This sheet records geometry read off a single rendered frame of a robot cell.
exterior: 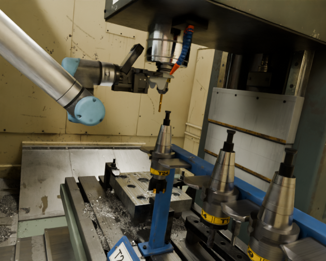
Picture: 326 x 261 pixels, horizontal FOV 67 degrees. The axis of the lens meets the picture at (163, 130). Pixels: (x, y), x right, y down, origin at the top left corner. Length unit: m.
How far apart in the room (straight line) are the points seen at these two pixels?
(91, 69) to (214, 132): 0.76
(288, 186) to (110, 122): 1.67
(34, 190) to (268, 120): 1.29
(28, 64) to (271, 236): 0.57
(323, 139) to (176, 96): 1.35
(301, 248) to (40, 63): 0.59
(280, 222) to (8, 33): 0.61
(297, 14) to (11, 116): 1.62
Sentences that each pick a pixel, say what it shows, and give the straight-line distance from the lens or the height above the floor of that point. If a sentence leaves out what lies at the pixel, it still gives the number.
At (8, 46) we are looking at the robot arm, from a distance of 0.65.
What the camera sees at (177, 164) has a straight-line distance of 0.56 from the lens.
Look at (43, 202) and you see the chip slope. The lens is 1.57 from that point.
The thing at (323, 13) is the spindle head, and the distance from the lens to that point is 0.93.
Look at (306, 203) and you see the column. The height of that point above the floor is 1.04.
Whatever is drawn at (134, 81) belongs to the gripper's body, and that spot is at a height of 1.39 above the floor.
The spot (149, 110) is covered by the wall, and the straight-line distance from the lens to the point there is 2.01.
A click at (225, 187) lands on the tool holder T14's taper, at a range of 0.43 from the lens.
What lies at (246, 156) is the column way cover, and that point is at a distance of 1.16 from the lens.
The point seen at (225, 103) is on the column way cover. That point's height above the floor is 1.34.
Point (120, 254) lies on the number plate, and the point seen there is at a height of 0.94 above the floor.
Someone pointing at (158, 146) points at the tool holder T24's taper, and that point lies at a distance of 0.60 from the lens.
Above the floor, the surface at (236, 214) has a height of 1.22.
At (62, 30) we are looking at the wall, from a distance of 1.83.
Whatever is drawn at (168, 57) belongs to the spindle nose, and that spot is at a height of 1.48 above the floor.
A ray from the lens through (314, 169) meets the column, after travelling 1.03.
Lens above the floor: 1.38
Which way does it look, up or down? 10 degrees down
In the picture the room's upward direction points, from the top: 8 degrees clockwise
